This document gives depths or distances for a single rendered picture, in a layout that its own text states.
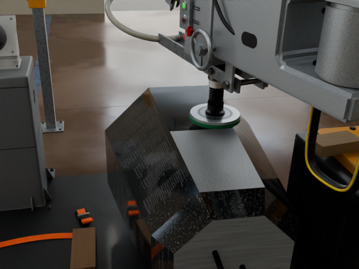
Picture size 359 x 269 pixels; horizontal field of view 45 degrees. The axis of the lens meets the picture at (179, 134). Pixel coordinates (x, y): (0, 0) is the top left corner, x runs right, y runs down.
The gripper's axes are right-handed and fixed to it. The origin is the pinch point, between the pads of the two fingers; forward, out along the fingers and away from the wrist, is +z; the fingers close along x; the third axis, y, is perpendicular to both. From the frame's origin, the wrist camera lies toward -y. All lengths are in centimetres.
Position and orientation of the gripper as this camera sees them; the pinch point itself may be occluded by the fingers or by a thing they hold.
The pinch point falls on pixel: (174, 7)
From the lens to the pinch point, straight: 254.1
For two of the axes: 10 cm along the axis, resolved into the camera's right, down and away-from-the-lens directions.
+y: -8.0, -5.3, 2.6
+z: -2.1, 6.7, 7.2
